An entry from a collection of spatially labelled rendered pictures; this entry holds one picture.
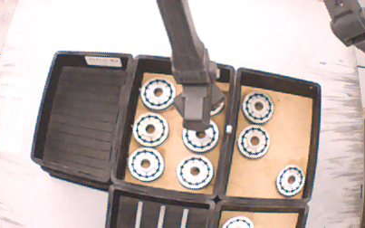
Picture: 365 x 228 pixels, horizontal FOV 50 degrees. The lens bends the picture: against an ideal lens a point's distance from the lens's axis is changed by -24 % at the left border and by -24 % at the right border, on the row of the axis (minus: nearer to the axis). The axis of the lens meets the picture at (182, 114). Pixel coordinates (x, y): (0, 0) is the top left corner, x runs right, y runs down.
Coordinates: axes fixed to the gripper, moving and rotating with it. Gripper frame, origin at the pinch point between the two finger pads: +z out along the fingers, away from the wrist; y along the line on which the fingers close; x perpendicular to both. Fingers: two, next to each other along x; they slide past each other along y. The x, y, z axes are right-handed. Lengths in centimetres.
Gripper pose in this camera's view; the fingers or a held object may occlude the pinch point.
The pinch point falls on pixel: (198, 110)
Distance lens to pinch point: 125.2
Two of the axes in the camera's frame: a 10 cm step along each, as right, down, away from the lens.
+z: 0.4, 3.4, 9.4
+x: -5.7, -7.6, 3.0
